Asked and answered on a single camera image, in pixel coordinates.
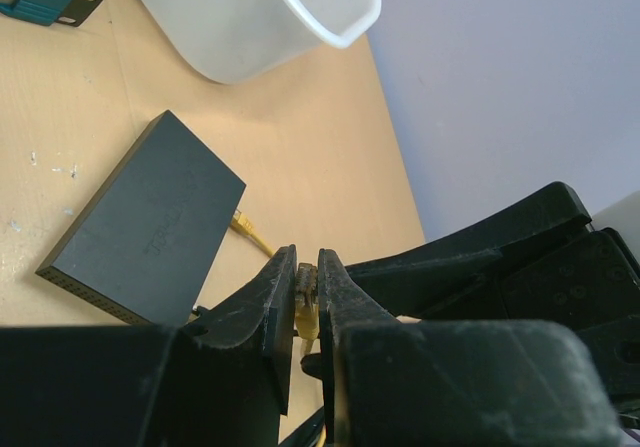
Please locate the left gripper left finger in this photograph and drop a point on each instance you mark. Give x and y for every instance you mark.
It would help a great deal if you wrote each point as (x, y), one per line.
(221, 380)

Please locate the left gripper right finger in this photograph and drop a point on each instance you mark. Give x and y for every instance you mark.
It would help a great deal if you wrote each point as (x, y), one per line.
(452, 383)

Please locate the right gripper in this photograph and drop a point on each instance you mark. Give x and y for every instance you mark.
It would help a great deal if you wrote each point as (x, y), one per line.
(590, 285)

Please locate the small black network switch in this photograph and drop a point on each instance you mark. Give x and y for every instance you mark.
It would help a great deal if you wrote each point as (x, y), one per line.
(144, 244)

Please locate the white plastic tub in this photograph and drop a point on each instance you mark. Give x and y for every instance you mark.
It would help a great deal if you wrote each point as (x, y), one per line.
(230, 41)

